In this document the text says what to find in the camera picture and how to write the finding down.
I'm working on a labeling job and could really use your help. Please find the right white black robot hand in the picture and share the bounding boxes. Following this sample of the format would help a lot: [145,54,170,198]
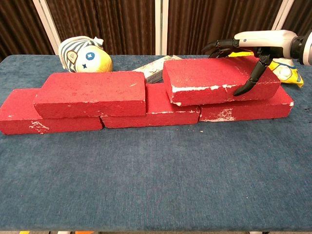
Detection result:
[201,29,298,97]

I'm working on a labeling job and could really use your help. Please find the yellow marshmallow snack bag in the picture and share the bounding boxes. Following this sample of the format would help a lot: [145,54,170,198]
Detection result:
[228,51,305,88]

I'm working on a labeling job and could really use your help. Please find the dark brown pleated curtain panel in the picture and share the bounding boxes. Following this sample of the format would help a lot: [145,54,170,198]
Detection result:
[0,0,55,61]
[46,0,156,56]
[284,0,312,37]
[167,0,283,56]

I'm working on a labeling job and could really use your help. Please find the floral pink white carton box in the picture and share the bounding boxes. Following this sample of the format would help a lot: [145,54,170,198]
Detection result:
[133,55,182,83]

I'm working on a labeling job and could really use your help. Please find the yellow plush toy striped hat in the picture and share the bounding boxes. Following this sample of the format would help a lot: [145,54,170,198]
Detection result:
[58,36,113,73]

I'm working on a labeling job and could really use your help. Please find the blue table cloth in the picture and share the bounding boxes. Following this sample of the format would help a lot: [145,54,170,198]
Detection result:
[0,54,312,232]

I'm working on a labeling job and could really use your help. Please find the white screen frame post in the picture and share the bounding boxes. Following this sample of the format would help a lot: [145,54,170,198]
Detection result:
[270,0,295,32]
[33,0,61,56]
[155,0,169,56]

